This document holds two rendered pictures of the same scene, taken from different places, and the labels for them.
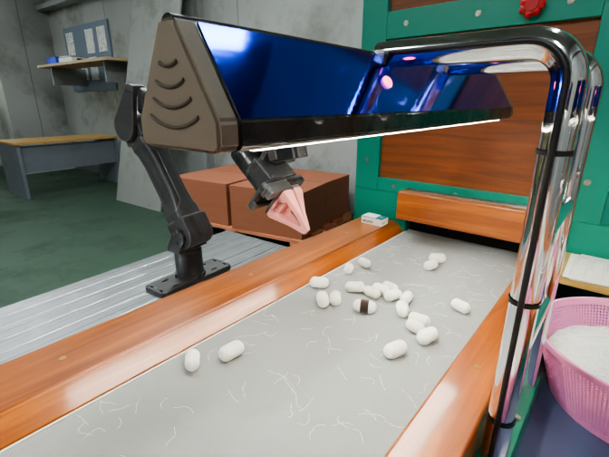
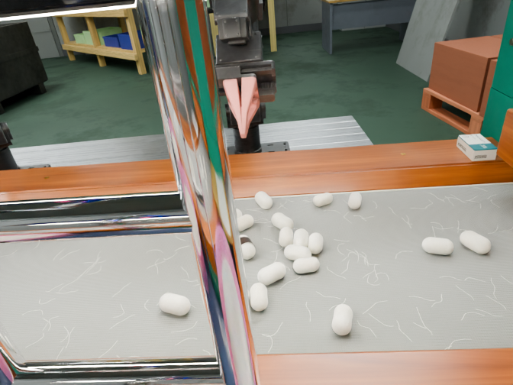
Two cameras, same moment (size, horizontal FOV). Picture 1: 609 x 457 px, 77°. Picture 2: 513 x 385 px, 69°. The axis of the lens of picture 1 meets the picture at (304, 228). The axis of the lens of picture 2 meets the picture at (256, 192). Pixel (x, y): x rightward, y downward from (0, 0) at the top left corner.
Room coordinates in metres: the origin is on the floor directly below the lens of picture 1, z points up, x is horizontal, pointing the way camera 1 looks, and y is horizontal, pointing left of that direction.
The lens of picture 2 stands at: (0.35, -0.42, 1.05)
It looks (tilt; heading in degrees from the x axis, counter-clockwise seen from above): 30 degrees down; 55
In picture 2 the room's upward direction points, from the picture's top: 6 degrees counter-clockwise
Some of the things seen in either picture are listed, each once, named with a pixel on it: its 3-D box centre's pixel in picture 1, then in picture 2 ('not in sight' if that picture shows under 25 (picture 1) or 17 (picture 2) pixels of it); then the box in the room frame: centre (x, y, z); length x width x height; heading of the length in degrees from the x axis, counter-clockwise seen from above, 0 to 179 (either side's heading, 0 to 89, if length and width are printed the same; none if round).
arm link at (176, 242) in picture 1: (190, 237); (245, 113); (0.82, 0.26, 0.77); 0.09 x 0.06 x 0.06; 148
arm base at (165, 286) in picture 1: (188, 262); (246, 139); (0.82, 0.27, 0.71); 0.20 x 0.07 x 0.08; 144
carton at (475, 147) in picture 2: (374, 219); (475, 147); (0.96, -0.18, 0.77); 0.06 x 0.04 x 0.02; 50
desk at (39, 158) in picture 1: (64, 163); (368, 21); (4.92, 3.08, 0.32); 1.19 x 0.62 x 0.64; 144
